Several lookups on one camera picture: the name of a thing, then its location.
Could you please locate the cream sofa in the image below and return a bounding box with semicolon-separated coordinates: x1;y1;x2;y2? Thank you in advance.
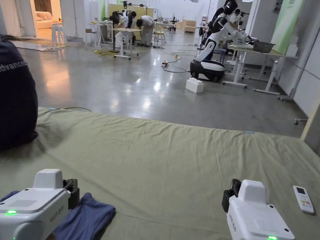
35;11;53;23

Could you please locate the white foam block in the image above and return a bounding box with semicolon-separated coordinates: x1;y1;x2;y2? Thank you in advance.
185;77;205;94

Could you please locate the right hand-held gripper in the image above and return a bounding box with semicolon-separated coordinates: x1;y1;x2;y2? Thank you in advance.
221;178;296;240

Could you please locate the black standing fan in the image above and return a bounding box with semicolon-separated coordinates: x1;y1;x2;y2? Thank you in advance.
109;11;121;53

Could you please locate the white desk with grey basin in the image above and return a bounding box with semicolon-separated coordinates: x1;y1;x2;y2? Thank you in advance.
222;39;300;96

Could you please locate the white stool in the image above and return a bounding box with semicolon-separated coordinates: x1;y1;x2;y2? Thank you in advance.
51;23;67;47

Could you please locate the yellow cable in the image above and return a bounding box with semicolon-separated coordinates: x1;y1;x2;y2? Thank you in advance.
94;49;118;60

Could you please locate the bed with pale green sheet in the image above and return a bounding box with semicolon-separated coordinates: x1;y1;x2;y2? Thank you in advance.
0;107;320;240

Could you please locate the wooden crate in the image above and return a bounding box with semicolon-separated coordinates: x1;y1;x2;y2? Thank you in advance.
183;19;197;33

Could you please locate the wooden stool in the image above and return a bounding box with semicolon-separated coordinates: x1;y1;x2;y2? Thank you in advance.
154;24;166;42

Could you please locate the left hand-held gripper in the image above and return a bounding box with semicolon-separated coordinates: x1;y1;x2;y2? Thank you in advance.
0;169;80;240

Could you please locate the white folding table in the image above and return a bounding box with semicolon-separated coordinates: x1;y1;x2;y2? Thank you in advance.
88;22;111;48

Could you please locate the dark blue garment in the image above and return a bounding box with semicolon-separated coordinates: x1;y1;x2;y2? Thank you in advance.
0;191;116;240

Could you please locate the white and black humanoid robot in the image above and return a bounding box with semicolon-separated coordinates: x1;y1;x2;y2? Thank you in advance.
190;0;253;82

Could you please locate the white remote control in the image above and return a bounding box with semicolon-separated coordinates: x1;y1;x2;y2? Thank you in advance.
293;185;315;214

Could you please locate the wooden top table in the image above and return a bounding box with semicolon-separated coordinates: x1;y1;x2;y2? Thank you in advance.
110;27;143;61

